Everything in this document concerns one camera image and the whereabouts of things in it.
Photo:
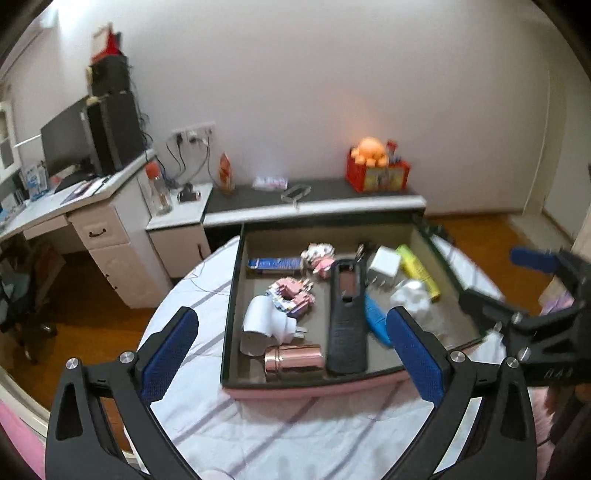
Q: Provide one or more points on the white figurine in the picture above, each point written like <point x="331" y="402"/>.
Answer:
<point x="415" y="302"/>

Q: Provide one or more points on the black remote control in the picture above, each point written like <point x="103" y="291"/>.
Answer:
<point x="346" y="323"/>

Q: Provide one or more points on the red-capped water bottle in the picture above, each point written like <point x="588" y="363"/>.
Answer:
<point x="159" y="191"/>

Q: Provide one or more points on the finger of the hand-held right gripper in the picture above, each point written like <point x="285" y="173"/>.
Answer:
<point x="535" y="259"/>
<point x="489" y="314"/>

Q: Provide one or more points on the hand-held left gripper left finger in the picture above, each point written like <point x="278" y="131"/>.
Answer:
<point x="168" y="355"/>

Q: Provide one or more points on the black keyboard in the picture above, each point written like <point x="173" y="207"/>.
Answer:
<point x="74" y="181"/>

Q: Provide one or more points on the orange octopus plush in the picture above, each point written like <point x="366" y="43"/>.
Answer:
<point x="369" y="150"/>

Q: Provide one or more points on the black webcam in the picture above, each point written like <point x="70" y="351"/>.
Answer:
<point x="188" y="194"/>

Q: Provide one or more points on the pink storage box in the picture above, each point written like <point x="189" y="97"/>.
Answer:
<point x="277" y="247"/>

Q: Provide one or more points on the rose gold cylinder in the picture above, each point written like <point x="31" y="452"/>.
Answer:
<point x="293" y="362"/>

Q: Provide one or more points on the white plug adapter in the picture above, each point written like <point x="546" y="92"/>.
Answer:
<point x="268" y="325"/>

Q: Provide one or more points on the white cube charger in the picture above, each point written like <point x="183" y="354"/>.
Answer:
<point x="384" y="266"/>

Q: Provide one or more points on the white bed frame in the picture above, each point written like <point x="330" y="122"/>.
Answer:
<point x="23" y="401"/>

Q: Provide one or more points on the pink white plush toy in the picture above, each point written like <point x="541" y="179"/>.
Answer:
<point x="318" y="261"/>

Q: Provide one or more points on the pink block toy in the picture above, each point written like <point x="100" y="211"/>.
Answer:
<point x="291" y="297"/>

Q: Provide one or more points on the wall socket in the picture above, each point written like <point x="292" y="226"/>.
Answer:
<point x="194" y="129"/>

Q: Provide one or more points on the low dark-topped cabinet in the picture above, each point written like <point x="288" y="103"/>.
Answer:
<point x="332" y="203"/>

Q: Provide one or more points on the blue packet box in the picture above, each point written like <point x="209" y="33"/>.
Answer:
<point x="34" y="181"/>

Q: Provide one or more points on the white desk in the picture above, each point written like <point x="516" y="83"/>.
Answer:
<point x="120" y="244"/>

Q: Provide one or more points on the black monitor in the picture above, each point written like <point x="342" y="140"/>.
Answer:
<point x="64" y="143"/>

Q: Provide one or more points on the black office chair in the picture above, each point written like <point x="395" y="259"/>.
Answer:
<point x="23" y="295"/>

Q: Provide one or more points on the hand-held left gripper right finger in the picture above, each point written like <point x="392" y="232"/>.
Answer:
<point x="415" y="355"/>

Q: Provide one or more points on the yellow highlighter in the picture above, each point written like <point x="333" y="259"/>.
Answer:
<point x="418" y="272"/>

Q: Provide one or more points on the mouse pad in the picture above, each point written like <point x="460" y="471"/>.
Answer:
<point x="87" y="189"/>

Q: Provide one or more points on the orange figurine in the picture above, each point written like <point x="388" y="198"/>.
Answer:
<point x="226" y="175"/>

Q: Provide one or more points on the red toy box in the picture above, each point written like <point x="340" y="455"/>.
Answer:
<point x="378" y="177"/>

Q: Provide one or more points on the blue patterned box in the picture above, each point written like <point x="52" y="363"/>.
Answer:
<point x="274" y="264"/>

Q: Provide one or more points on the blue comb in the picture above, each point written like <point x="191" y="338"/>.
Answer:
<point x="376" y="318"/>

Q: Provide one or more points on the black speaker box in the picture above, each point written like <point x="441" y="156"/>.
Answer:
<point x="108" y="76"/>

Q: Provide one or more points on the white glass-door cabinet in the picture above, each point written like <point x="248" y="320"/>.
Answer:
<point x="8" y="138"/>

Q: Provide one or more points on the black computer tower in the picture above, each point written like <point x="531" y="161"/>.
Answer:
<point x="117" y="134"/>

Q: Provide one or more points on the white plastic packet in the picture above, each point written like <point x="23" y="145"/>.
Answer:
<point x="270" y="182"/>

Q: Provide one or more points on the white door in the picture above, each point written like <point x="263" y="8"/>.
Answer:
<point x="568" y="161"/>

